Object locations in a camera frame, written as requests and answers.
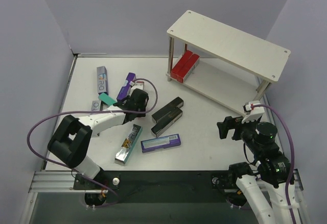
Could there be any purple toothpaste box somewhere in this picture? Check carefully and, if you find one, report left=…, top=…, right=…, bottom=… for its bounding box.
left=141, top=134, right=181, bottom=153
left=116, top=72, right=136, bottom=101

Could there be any red toothpaste box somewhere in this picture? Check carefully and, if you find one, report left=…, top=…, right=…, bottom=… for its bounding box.
left=176, top=54, right=199, bottom=83
left=170, top=51, right=193, bottom=79

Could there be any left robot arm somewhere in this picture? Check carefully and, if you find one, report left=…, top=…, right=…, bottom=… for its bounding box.
left=48, top=88, right=149, bottom=189

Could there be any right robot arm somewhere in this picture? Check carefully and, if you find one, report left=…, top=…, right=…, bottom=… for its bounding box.
left=217, top=116, right=301, bottom=223

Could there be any white two-tier shelf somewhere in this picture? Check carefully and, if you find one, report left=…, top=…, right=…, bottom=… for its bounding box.
left=167, top=10, right=291, bottom=115

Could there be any teal toothpaste box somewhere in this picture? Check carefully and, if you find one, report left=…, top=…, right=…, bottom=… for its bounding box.
left=98, top=93, right=116, bottom=107

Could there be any silver Rio box left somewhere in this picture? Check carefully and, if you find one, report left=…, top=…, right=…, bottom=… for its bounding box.
left=91, top=100, right=103, bottom=113

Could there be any silver rio box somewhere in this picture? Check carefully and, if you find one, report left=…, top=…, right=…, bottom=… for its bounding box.
left=91, top=100, right=103, bottom=113
left=114, top=124, right=143, bottom=166
left=97, top=66, right=109, bottom=95

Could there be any silver Rio box top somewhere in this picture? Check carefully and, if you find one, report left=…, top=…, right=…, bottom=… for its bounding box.
left=97, top=66, right=109, bottom=95

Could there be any silver Rio box bottom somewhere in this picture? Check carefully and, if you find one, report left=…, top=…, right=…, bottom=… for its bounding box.
left=114, top=124, right=143, bottom=166

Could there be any purple toothpaste box flat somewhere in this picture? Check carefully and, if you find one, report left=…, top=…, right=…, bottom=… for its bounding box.
left=141, top=134, right=181, bottom=153

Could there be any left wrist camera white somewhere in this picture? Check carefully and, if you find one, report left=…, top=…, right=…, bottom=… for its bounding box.
left=130, top=81, right=145, bottom=92

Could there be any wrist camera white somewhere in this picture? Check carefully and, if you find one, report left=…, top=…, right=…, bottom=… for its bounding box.
left=130, top=81, right=145, bottom=92
left=242, top=101, right=265, bottom=124

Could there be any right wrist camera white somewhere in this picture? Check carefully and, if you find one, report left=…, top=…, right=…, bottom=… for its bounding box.
left=242, top=101, right=265, bottom=124

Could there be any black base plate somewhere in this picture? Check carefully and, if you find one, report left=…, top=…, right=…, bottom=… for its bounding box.
left=73, top=170, right=247, bottom=206

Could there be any aluminium frame rail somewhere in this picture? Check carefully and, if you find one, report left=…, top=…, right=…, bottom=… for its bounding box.
left=19, top=53, right=108, bottom=224

